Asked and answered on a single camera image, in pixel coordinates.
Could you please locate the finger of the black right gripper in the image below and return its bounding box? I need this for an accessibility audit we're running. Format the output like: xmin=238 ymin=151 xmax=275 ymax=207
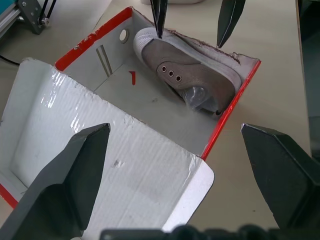
xmin=149 ymin=0 xmax=169 ymax=40
xmin=216 ymin=0 xmax=247 ymax=49

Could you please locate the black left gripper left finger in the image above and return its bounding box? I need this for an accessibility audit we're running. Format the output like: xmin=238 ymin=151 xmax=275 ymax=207
xmin=0 ymin=122 xmax=111 ymax=240

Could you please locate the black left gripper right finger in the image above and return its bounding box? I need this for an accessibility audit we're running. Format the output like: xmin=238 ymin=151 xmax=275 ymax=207
xmin=240 ymin=122 xmax=320 ymax=231

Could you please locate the red and white cardboard shoebox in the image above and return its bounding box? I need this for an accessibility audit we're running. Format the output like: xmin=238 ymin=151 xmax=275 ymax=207
xmin=0 ymin=6 xmax=262 ymax=234

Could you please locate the brown canvas shoe white sole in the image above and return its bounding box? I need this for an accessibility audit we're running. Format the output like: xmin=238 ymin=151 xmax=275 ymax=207
xmin=132 ymin=27 xmax=244 ymax=117

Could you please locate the clear plastic shoe stuffing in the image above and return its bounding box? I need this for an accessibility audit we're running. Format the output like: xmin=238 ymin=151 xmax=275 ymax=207
xmin=181 ymin=85 xmax=214 ymax=113

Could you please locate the dark grey metal bracket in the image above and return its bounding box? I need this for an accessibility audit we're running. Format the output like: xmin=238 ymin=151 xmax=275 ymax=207
xmin=17 ymin=0 xmax=51 ymax=36

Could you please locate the thin black cable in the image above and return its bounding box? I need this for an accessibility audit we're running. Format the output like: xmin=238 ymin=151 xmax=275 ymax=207
xmin=0 ymin=54 xmax=21 ymax=66

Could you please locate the silver aluminium frame rail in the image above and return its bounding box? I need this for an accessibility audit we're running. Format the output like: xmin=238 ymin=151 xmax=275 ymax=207
xmin=0 ymin=0 xmax=25 ymax=41

